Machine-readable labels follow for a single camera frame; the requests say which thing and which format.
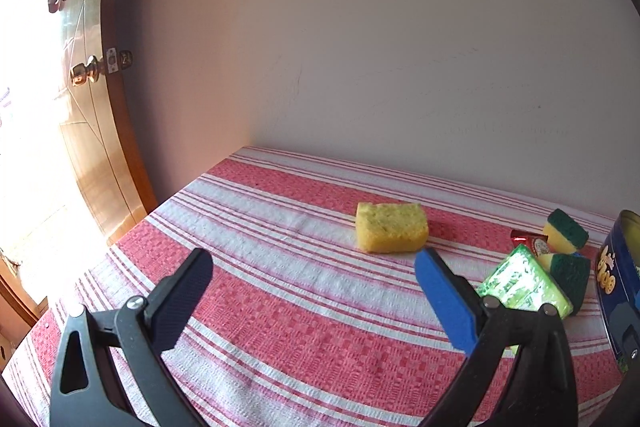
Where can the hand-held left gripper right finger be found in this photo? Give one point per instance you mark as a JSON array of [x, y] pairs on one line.
[[445, 302]]

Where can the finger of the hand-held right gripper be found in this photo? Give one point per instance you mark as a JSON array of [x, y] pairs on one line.
[[630, 337]]

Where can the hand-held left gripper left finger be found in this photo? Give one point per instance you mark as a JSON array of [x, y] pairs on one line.
[[180, 297]]

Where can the blue round cookie tin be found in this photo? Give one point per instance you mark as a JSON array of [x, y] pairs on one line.
[[612, 267]]

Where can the green tissue pack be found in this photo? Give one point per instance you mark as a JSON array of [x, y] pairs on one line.
[[520, 282]]

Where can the green yellow scouring sponge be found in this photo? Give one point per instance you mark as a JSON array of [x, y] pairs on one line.
[[567, 229], [570, 277]]

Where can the rectangular yellow sponge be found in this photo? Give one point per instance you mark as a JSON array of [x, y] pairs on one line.
[[390, 227]]

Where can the red candy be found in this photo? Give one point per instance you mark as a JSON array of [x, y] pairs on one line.
[[522, 238]]

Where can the red white striped tablecloth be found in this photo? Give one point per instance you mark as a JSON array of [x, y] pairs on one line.
[[280, 232]]

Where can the wooden door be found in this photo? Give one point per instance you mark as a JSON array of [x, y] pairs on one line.
[[100, 157]]

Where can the brass door knob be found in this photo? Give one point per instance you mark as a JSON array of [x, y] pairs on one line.
[[85, 72]]

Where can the door latch plate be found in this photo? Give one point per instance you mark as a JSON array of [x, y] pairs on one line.
[[120, 59]]

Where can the wooden door frame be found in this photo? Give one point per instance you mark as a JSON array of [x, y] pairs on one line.
[[20, 302]]

